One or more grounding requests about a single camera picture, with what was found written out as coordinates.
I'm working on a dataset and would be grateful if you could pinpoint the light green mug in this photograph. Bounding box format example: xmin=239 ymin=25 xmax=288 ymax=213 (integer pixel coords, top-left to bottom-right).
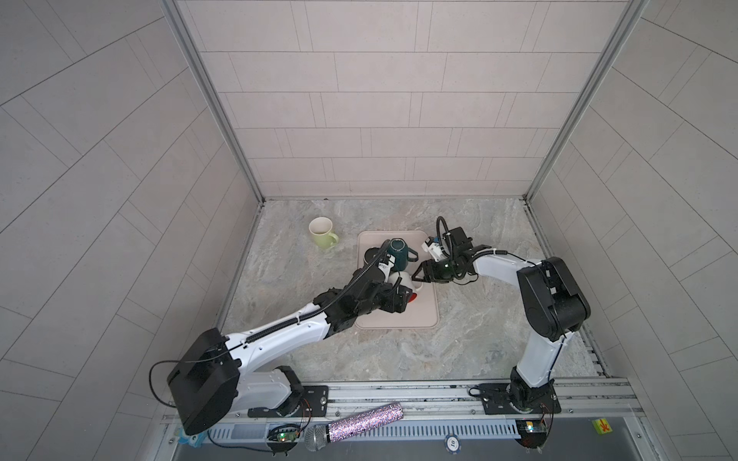
xmin=309 ymin=216 xmax=339 ymax=250

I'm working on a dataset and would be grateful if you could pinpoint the white mug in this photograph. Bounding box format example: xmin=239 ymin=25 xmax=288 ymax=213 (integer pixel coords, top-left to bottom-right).
xmin=387 ymin=271 xmax=423 ymax=293

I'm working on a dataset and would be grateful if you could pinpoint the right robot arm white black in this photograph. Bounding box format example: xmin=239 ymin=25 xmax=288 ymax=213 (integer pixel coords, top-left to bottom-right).
xmin=412 ymin=217 xmax=591 ymax=414

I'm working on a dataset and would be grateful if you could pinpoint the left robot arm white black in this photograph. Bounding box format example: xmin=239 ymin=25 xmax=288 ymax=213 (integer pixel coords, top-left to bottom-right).
xmin=166 ymin=266 xmax=415 ymax=436

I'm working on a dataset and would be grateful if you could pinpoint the black mug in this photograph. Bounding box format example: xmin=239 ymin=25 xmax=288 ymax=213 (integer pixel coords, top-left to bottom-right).
xmin=363 ymin=247 xmax=386 ymax=266

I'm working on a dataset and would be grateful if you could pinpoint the dark green faceted mug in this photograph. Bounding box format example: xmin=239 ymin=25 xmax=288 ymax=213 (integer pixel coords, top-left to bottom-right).
xmin=387 ymin=238 xmax=419 ymax=272

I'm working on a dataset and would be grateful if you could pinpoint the left circuit board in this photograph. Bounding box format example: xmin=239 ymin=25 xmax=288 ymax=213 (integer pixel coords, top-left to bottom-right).
xmin=267 ymin=424 xmax=302 ymax=444

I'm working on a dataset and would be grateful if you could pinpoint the circuit board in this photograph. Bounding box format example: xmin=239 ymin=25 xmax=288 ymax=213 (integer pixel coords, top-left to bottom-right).
xmin=267 ymin=424 xmax=302 ymax=444
xmin=515 ymin=420 xmax=549 ymax=449

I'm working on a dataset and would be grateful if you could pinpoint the right circuit board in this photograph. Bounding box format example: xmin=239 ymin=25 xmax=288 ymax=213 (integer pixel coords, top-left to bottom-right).
xmin=515 ymin=420 xmax=549 ymax=449

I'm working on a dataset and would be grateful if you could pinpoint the yellow sticker red mark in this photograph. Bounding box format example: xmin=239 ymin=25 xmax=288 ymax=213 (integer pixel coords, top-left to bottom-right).
xmin=592 ymin=418 xmax=613 ymax=435

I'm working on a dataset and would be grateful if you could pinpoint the blue owl figure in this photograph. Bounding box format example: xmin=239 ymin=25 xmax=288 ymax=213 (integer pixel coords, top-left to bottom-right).
xmin=176 ymin=428 xmax=207 ymax=449

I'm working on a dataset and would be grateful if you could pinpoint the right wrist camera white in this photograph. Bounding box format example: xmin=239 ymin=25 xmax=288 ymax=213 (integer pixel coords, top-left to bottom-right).
xmin=422 ymin=237 xmax=448 ymax=262

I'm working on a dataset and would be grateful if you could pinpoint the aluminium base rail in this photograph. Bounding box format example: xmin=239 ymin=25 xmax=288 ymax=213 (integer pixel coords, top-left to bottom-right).
xmin=172 ymin=372 xmax=645 ymax=433

